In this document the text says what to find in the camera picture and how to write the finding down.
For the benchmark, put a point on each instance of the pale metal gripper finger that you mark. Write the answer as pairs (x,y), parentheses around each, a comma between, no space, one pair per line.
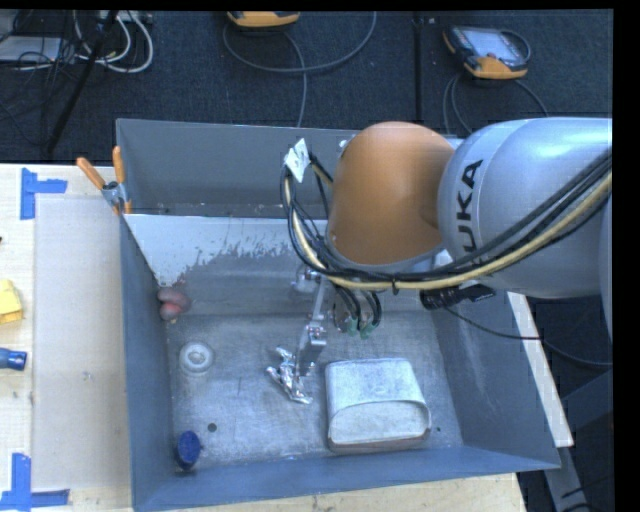
(303,352)
(318,347)

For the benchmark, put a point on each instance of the crumpled silver foil piece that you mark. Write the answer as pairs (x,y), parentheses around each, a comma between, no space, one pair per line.
(287,382)

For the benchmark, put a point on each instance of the grey rounded flat box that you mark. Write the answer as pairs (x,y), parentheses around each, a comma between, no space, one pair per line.
(375,405)

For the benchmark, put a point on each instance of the grey metal bin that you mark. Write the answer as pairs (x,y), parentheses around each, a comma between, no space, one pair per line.
(250,440)

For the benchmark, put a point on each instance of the pink-red soft toy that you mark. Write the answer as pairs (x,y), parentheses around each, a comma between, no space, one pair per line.
(172,302)

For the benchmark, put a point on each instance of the blue round cap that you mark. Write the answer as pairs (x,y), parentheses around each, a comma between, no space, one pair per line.
(188,447)

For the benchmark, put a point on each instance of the pale wood flat board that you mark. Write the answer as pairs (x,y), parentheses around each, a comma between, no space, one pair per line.
(80,325)

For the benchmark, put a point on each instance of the black cylinder on white bracket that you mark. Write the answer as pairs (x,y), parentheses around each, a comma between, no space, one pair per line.
(452,297)

